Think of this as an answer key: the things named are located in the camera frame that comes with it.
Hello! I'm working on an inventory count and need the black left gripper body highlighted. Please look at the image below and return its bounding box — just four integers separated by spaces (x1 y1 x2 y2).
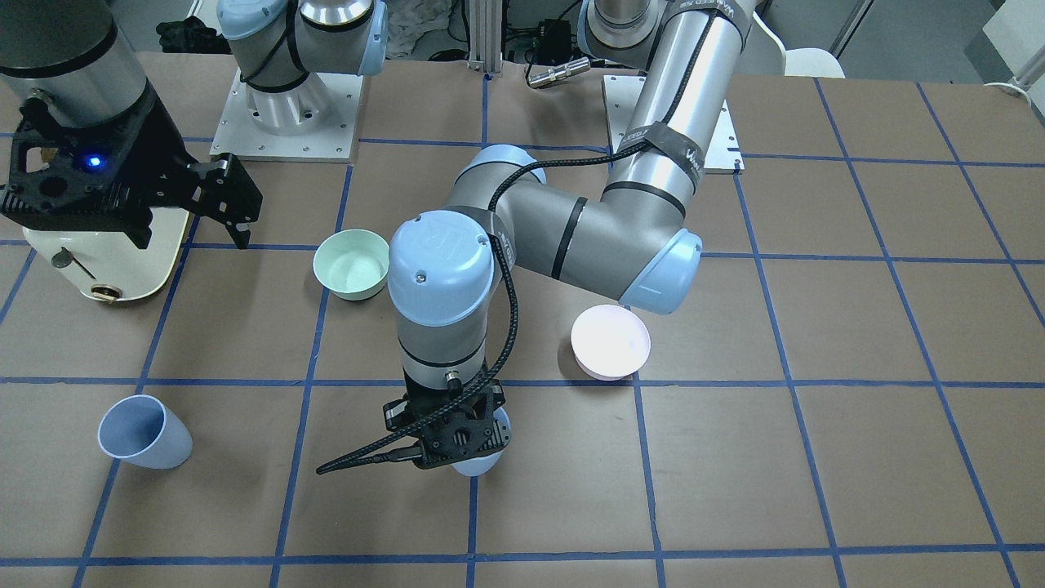
384 379 509 470

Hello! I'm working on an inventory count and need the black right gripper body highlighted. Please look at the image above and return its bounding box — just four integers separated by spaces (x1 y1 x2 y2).
2 86 198 249

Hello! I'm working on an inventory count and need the dark blue plastic cup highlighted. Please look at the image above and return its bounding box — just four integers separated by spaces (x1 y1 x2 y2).
451 407 512 477

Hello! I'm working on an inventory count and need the light blue plastic cup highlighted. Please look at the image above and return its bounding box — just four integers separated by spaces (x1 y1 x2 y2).
96 394 193 470

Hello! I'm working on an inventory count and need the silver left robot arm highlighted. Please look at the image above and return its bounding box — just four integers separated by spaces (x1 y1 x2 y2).
317 1 757 475

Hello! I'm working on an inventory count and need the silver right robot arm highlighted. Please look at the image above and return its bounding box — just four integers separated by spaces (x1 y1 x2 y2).
2 1 388 249

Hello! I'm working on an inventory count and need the cream white toaster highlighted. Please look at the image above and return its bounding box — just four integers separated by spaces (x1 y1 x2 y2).
22 207 189 302

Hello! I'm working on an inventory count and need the mint green bowl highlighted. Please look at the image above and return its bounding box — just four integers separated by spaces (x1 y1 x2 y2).
311 229 389 301

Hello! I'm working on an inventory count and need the black cloth bundle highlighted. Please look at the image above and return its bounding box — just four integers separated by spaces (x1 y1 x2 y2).
154 16 232 55

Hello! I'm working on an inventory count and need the pink bowl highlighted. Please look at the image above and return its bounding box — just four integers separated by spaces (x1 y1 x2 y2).
570 305 651 382

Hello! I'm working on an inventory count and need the black power adapter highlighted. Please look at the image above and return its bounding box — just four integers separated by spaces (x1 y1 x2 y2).
535 19 572 60

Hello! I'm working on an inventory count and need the silver metal cylinder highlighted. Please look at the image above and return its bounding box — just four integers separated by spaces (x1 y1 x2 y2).
526 57 591 90

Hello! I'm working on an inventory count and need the white chair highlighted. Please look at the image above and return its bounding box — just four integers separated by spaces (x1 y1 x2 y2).
735 11 846 78

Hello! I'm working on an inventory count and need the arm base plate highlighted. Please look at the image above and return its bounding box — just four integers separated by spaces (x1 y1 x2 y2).
602 75 745 174
209 72 366 164

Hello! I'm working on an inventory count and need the aluminium frame post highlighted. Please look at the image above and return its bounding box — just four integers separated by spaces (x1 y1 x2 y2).
465 0 504 79

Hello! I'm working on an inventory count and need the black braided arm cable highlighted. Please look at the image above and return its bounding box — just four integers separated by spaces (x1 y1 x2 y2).
316 0 727 476

